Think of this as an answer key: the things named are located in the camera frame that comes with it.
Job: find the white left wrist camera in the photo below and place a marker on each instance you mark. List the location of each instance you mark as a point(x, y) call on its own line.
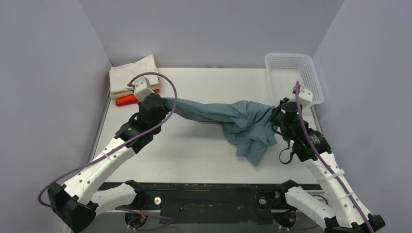
point(142, 89)

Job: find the folded red t-shirt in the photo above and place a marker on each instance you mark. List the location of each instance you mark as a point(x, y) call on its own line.
point(127, 103)

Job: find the folded beige t-shirt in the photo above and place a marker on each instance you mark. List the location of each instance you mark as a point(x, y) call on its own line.
point(118, 95)

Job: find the folded cream t-shirt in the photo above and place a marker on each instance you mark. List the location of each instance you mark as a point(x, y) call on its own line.
point(120, 76)

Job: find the folded orange t-shirt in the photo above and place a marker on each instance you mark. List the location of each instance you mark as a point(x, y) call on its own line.
point(126, 98)

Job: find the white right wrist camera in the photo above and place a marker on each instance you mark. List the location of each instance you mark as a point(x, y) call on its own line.
point(305, 98)

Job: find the teal blue t-shirt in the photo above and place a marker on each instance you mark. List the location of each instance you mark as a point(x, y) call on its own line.
point(245, 124)

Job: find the white perforated plastic basket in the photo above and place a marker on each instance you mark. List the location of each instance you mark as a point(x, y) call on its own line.
point(283, 70)

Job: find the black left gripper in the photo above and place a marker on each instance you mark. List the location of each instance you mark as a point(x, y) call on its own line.
point(160, 107)

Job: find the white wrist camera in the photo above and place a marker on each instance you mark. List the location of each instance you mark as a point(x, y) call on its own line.
point(305, 98)
point(142, 89)

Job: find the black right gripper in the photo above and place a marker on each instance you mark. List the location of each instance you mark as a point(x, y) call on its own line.
point(276, 115)

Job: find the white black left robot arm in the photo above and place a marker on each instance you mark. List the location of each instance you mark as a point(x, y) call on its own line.
point(75, 201)

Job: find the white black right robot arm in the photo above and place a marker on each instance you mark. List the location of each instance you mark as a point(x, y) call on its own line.
point(344, 212)

